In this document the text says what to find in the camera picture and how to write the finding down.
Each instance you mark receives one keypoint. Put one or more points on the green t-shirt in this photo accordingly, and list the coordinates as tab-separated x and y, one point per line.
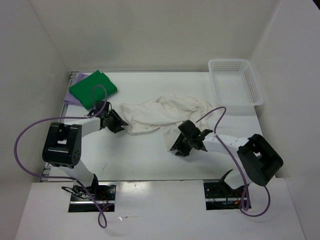
95	87

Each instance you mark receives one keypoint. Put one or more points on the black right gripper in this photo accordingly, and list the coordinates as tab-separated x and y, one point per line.
181	136

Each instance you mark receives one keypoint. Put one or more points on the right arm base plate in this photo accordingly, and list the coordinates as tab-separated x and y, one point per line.
220	196

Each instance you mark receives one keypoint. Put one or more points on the purple t-shirt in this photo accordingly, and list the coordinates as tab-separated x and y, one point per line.
75	77

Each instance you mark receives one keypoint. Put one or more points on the white t-shirt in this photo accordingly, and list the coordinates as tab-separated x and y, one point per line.
164	114

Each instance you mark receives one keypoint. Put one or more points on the white plastic basket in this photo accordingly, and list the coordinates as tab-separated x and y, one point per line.
235	83

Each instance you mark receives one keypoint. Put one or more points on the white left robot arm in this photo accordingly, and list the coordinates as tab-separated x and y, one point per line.
81	175

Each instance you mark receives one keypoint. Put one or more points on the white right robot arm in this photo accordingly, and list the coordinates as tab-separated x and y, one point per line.
255	159

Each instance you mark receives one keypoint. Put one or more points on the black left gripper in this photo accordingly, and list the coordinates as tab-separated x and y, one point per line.
113	113

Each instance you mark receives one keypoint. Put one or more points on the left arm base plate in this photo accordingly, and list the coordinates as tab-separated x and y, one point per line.
80	202

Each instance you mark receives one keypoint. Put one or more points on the aluminium table edge rail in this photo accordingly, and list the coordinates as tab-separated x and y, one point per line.
62	147

